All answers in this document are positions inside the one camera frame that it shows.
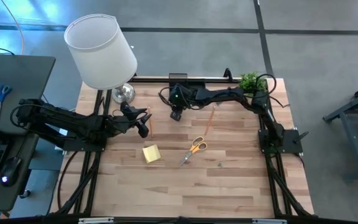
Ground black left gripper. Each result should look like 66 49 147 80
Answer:
115 101 153 139

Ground orange wooden pencil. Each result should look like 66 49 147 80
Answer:
147 106 154 139
204 105 217 137

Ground orange handled scissors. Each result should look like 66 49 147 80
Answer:
178 136 208 169

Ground yellow sticky note pad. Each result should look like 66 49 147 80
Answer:
141 143 162 164

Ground white shade silver table lamp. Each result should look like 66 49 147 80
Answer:
63 13 139 105

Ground green plant white pot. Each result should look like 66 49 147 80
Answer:
238 71 269 96

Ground black side desk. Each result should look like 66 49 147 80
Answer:
0 54 57 213

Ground black computer mouse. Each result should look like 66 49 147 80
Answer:
0 156 22 189

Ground dark metal cart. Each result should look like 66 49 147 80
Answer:
322 78 358 182

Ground silver frame bracket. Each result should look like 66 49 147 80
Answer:
251 218 289 224
78 217 115 224

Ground blue handled scissors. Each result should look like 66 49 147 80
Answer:
0 84 13 121

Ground orange cable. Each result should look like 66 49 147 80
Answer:
0 0 25 55

